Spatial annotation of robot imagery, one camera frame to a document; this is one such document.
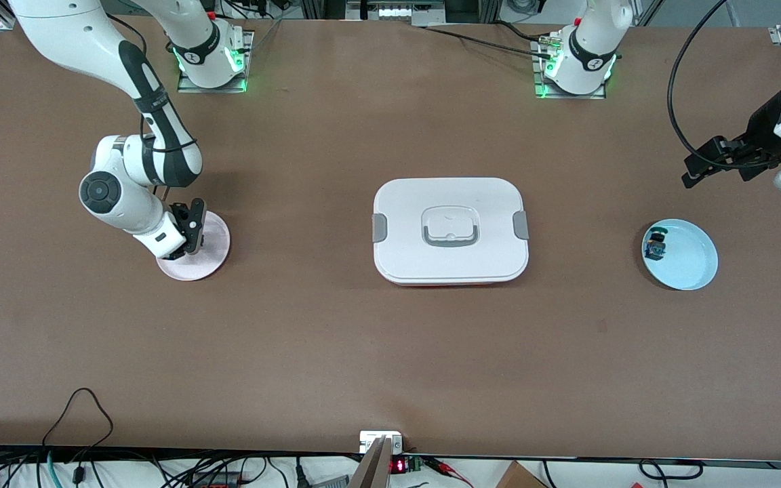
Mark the white lunch box grey latches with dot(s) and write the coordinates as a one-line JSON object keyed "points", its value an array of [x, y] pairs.
{"points": [[492, 203]]}

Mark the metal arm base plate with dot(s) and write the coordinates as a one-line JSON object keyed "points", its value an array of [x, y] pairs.
{"points": [[538, 74], [245, 41]]}

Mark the red digit display module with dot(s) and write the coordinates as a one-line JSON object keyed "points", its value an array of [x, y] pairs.
{"points": [[398, 465]]}

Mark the grey aluminium profile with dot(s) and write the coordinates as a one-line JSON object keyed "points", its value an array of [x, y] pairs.
{"points": [[371, 471]]}

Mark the white power socket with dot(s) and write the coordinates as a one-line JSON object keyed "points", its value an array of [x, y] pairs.
{"points": [[371, 439]]}

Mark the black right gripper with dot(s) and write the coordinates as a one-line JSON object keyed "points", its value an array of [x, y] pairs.
{"points": [[182, 213]]}

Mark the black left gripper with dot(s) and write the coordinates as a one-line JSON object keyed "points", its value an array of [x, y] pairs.
{"points": [[761, 128]]}

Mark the green and blue switch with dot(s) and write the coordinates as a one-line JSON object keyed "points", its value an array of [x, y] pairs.
{"points": [[655, 249]]}

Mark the pink round plate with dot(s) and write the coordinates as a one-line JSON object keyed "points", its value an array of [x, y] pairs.
{"points": [[214, 254]]}

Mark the light blue round plate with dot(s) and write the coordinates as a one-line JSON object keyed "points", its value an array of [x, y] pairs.
{"points": [[689, 264]]}

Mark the control box with lights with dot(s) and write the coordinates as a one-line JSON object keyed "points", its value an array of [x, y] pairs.
{"points": [[397, 10]]}

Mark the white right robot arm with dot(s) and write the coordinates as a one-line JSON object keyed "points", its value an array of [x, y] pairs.
{"points": [[58, 27]]}

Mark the brown cardboard piece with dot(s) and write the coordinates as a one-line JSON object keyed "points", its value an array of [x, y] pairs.
{"points": [[519, 478]]}

